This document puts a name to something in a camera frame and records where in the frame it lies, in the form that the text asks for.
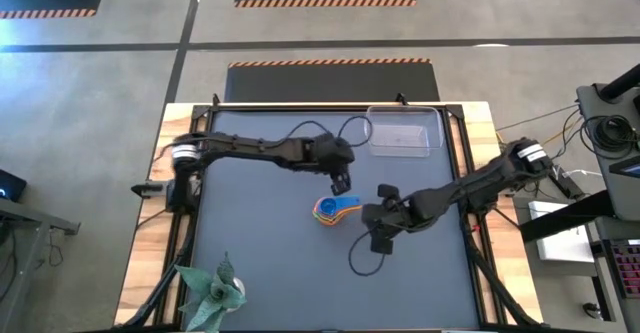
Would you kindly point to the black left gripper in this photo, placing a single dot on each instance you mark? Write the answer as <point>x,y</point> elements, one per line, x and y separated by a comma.
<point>332,155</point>

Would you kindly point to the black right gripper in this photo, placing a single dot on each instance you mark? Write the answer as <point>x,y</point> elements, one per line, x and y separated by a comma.
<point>395,215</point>

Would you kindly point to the small blue measuring cup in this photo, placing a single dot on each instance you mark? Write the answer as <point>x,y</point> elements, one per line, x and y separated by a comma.
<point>330,206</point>

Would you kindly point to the orange measuring cup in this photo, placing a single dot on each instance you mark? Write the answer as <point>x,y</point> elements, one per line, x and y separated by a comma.
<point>330,223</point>

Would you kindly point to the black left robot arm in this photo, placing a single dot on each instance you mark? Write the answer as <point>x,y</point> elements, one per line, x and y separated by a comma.
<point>240,148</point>

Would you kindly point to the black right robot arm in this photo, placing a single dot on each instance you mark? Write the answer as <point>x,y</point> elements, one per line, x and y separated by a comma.
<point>480,183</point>

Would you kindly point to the clear plastic basket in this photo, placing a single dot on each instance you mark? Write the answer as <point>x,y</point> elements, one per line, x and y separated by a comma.
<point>405,133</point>

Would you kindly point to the teal artificial plant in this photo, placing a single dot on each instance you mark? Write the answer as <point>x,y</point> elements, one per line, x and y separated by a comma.
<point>210,293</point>

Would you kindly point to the gray desk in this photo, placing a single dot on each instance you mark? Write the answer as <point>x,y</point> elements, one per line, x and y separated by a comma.
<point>30,218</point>
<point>595,103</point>

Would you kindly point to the black keyboard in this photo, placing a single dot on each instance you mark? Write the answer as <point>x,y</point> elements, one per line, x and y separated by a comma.
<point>627,268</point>

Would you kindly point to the black stand pole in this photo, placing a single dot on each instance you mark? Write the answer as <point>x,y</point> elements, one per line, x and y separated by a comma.
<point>620,83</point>

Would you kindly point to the black table frame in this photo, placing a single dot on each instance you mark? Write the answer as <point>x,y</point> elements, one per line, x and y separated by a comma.
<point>325,107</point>

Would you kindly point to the black side bracket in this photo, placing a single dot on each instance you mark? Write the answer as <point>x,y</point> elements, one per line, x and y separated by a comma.
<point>147,189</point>

